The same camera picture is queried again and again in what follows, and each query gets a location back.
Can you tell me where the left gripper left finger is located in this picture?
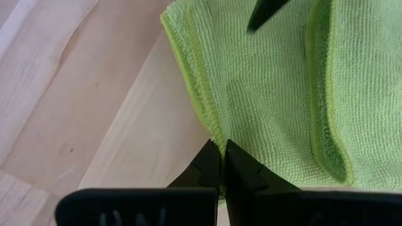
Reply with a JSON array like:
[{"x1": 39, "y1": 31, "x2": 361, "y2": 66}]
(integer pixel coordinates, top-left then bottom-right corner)
[{"x1": 55, "y1": 139, "x2": 222, "y2": 226}]

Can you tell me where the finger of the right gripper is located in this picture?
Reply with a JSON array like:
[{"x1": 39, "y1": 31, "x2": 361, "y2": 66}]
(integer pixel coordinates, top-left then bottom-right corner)
[{"x1": 246, "y1": 0, "x2": 290, "y2": 34}]

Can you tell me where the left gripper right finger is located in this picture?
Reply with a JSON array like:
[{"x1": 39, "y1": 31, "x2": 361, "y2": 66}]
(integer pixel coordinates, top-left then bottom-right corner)
[{"x1": 223, "y1": 139, "x2": 402, "y2": 226}]

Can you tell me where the green microfiber towel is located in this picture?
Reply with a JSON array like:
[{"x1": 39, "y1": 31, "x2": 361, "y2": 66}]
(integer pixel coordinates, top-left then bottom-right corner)
[{"x1": 160, "y1": 0, "x2": 402, "y2": 210}]

